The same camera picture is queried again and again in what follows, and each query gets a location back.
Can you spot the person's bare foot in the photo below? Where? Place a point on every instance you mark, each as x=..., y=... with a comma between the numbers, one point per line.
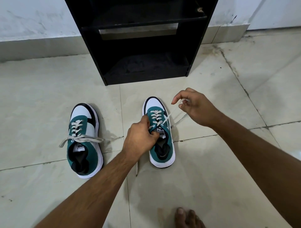
x=187, y=219

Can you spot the tied beige shoelace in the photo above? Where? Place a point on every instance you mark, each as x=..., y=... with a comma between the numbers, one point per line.
x=81, y=139

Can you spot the black wooden shoe rack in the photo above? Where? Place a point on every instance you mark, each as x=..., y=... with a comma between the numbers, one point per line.
x=145, y=63

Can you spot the person's right thumb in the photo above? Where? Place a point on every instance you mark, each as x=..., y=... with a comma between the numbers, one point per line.
x=184, y=105

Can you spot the beige shoelace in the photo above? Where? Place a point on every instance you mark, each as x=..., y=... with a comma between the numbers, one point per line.
x=156, y=115
x=81, y=139

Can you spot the person's left hand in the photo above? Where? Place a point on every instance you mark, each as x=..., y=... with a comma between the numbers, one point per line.
x=137, y=138

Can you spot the person's left thumb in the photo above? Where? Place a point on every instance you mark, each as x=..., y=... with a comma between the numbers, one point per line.
x=155, y=136

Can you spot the person's right forearm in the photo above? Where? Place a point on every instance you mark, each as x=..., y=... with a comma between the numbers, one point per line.
x=263, y=164

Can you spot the green white sneaker laces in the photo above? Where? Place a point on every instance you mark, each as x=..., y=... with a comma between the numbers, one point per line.
x=168, y=150
x=90, y=153

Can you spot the person's right hand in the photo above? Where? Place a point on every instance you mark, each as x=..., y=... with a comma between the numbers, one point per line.
x=199, y=108

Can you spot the green white sneaker tied laces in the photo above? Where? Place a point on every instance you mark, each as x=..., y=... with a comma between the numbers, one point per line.
x=90, y=153

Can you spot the person's left forearm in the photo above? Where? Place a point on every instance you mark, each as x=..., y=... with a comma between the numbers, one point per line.
x=94, y=195

